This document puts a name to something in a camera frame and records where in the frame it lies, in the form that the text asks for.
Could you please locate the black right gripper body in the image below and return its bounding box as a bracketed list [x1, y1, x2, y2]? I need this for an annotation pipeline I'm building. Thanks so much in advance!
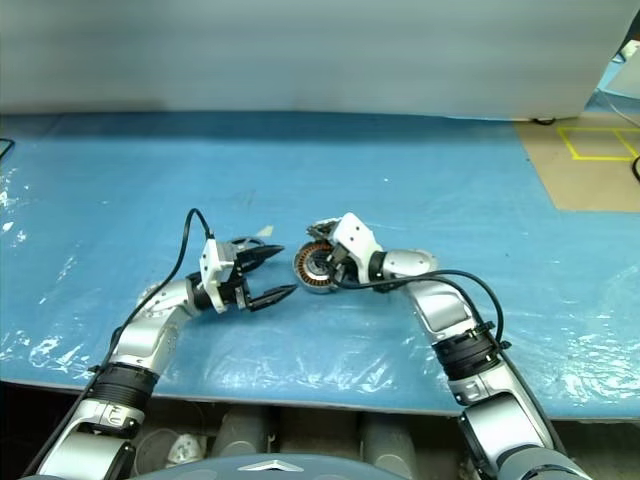
[335, 243, 363, 288]

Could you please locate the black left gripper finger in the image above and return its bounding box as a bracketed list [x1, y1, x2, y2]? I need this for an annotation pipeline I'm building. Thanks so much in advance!
[247, 284, 300, 313]
[237, 244, 287, 270]

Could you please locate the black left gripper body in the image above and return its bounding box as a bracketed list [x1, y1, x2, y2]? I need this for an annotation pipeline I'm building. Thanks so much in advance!
[225, 259, 254, 312]

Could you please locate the round motor housing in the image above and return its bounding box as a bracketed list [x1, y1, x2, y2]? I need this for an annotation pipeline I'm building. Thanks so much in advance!
[291, 240, 341, 296]

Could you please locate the blue plastic table cover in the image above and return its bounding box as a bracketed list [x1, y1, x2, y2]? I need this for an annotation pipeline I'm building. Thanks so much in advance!
[0, 109, 640, 422]

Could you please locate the grey rounded cylinder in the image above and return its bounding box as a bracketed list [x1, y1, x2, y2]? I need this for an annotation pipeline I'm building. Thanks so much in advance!
[214, 407, 272, 459]
[359, 414, 419, 472]

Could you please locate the white shoe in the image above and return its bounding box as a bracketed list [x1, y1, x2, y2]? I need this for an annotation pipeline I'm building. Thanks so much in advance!
[167, 433, 207, 464]

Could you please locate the grey robot torso with chevron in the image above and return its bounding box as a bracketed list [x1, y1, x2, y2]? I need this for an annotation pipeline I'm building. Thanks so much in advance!
[163, 452, 384, 480]

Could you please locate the white backdrop board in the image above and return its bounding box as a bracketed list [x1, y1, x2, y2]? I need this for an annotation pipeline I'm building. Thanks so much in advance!
[0, 0, 637, 122]

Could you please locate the brown cardboard sheet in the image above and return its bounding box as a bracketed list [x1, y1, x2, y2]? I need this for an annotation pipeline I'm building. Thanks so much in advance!
[514, 112, 640, 214]

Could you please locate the small white device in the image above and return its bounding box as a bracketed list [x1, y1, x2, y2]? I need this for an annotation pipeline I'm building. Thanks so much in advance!
[612, 39, 640, 64]

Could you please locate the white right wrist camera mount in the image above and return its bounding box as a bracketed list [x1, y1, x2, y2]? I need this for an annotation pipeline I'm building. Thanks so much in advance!
[329, 212, 385, 289]

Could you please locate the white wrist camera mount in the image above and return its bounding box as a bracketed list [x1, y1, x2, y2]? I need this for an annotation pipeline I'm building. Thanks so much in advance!
[198, 238, 237, 315]
[329, 212, 385, 289]

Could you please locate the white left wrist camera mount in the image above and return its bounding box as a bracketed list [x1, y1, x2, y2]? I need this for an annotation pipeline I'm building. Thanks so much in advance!
[198, 238, 237, 315]

